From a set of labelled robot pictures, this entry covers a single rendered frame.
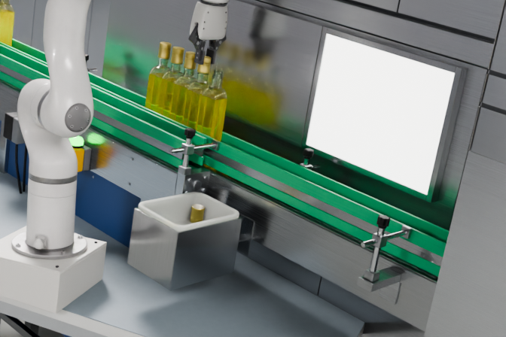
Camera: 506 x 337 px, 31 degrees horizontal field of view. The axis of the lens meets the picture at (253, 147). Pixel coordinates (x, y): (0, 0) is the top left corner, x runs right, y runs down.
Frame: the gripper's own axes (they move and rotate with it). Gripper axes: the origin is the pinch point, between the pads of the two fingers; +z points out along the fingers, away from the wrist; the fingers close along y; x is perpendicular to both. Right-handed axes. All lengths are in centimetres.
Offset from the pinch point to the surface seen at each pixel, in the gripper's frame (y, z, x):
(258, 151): -3.1, 21.0, 22.7
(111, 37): -15, 10, -61
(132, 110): 6.4, 21.7, -20.7
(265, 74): -11.9, 2.3, 12.7
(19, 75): 13, 24, -70
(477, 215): 23, 4, 103
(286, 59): -11.9, -3.6, 19.4
